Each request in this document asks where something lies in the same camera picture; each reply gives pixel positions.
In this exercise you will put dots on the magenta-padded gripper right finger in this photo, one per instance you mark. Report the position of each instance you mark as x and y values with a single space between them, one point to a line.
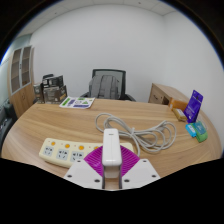
141 173

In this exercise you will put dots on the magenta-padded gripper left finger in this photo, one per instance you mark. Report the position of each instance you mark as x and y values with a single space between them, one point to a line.
83 173

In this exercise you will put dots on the white charger block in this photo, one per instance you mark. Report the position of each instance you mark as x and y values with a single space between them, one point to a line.
111 146

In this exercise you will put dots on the cream power strip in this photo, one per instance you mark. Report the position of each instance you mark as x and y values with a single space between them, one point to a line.
60 152

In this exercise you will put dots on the small blue box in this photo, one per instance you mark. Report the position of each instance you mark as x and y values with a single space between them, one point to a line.
191 130

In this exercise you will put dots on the small yellow labelled box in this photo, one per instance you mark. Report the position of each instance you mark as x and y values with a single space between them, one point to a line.
180 115

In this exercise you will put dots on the green box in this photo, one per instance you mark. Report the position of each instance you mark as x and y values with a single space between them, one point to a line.
202 137

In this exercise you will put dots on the white green purple leaflet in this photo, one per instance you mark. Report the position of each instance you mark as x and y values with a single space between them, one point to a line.
77 102

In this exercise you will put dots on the teal box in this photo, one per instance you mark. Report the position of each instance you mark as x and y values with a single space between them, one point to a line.
200 127

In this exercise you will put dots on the orange box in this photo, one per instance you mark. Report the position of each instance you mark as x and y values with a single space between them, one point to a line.
178 104

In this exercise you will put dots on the low wooden side cabinet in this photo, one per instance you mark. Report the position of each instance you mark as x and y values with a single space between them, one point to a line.
158 93

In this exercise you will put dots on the large dark printed box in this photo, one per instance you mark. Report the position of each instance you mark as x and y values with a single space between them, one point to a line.
55 95

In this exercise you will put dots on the purple standing package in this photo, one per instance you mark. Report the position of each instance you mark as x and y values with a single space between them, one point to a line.
193 106

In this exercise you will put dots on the grey backpack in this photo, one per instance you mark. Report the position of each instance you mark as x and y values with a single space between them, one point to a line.
104 86

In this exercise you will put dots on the small brown cardboard box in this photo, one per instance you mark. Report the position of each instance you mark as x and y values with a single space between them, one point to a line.
38 93

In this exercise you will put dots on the black leather armchair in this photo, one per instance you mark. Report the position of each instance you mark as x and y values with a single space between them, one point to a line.
6 121

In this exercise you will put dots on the wooden glass-door cabinet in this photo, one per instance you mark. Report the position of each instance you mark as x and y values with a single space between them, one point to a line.
21 100

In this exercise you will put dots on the flat dark printed box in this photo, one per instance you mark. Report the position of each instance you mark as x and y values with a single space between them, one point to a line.
53 81

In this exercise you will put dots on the black mesh office chair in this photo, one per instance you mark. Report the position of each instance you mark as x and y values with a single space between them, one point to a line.
122 73

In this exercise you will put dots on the black visitor chair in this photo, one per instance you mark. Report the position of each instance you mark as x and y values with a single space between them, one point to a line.
47 75

